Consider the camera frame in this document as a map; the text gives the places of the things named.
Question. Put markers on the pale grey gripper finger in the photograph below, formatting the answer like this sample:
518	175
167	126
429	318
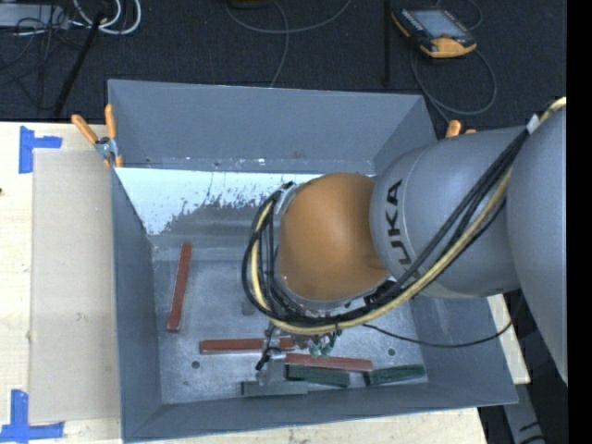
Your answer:
273	371
272	340

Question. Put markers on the red-brown flat block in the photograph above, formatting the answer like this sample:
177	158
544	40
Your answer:
231	345
180	289
342	363

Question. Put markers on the dark green flat block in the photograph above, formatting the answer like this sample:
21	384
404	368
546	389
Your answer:
393	374
319	375

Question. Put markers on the grey metal bin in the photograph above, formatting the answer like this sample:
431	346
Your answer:
222	294

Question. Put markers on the pale wood flat board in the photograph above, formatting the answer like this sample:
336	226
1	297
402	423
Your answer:
69	271

